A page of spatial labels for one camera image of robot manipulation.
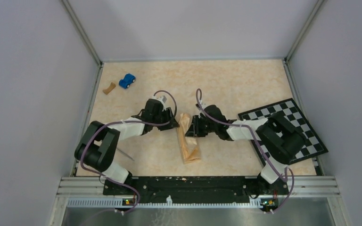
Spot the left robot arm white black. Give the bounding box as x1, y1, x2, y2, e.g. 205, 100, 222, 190
74, 96, 179, 195

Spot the small brown wooden piece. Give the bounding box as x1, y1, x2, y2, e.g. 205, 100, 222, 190
102, 82, 116, 95

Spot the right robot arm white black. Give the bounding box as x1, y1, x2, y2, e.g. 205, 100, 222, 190
185, 105, 306, 194

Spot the blue toy car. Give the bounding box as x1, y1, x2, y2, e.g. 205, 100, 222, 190
119, 73, 136, 89

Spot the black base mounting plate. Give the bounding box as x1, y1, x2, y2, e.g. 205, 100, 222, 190
103, 176, 288, 204

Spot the orange cloth napkin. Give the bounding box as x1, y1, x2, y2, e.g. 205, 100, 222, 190
176, 113, 201, 164

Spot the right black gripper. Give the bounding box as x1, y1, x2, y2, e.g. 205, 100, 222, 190
185, 115, 218, 137

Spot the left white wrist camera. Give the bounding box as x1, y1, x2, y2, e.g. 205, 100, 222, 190
156, 96, 167, 108

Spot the black white checkerboard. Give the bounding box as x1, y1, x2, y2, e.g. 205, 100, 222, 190
238, 98, 329, 165

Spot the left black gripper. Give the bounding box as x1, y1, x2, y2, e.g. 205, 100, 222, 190
152, 107, 180, 131

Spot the aluminium front rail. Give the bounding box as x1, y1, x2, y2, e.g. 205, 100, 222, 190
57, 176, 340, 210

